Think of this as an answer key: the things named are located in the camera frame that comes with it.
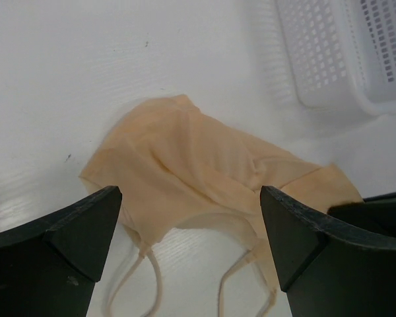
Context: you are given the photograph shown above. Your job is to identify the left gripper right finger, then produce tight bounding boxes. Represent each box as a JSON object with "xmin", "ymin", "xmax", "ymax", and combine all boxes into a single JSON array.
[{"xmin": 260, "ymin": 186, "xmax": 396, "ymax": 316}]

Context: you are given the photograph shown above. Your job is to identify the beige bra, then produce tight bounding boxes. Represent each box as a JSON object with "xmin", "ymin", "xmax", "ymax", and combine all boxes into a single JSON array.
[{"xmin": 80, "ymin": 94, "xmax": 362, "ymax": 316}]

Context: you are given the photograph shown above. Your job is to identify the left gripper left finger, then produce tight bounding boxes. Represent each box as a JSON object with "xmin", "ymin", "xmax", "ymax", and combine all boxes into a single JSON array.
[{"xmin": 0, "ymin": 186, "xmax": 122, "ymax": 316}]

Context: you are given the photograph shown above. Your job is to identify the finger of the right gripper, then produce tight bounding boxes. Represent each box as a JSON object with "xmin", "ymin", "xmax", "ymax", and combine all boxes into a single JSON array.
[{"xmin": 327, "ymin": 192, "xmax": 396, "ymax": 238}]

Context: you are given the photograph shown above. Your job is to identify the white plastic basket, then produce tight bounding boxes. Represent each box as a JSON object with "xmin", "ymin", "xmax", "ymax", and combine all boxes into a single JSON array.
[{"xmin": 276, "ymin": 0, "xmax": 396, "ymax": 116}]

